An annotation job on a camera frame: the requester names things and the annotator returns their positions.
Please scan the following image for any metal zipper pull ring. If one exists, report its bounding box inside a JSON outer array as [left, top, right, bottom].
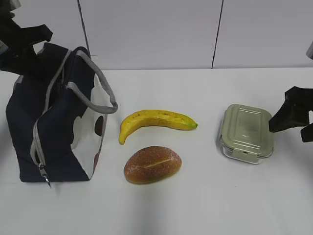
[[38, 164, 52, 188]]

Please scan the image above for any navy lunch bag grey trim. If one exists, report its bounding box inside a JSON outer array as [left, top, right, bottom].
[[6, 43, 118, 184]]

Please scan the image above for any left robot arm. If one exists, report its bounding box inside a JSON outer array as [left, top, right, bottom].
[[0, 0, 53, 79]]

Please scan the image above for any brown bread roll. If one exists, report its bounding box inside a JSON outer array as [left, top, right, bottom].
[[124, 146, 182, 185]]

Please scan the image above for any glass container green lid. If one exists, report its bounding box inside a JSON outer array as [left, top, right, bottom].
[[218, 104, 274, 165]]

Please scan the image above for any yellow banana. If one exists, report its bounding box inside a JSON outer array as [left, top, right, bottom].
[[118, 109, 198, 145]]

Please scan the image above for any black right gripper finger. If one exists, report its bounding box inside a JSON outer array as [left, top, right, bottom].
[[300, 124, 313, 142], [268, 86, 313, 133]]

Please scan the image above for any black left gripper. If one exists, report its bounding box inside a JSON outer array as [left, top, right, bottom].
[[0, 9, 53, 80]]

